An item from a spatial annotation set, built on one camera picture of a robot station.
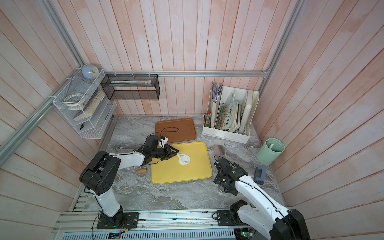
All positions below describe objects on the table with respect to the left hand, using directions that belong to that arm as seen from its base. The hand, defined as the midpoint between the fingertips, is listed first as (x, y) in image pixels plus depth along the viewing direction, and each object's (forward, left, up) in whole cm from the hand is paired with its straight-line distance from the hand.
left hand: (178, 153), depth 91 cm
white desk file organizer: (+26, -44, +20) cm, 55 cm away
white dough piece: (-1, -3, -5) cm, 6 cm away
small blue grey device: (-12, -48, -3) cm, 50 cm away
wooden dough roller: (-9, +22, -6) cm, 25 cm away
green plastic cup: (-2, -53, +8) cm, 54 cm away
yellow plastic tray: (-8, +5, -6) cm, 11 cm away
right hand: (-16, -26, -4) cm, 31 cm away
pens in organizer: (+22, -19, +8) cm, 30 cm away
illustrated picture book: (+22, -33, +10) cm, 41 cm away
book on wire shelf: (+14, +47, +26) cm, 56 cm away
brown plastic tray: (+7, +1, +14) cm, 16 cm away
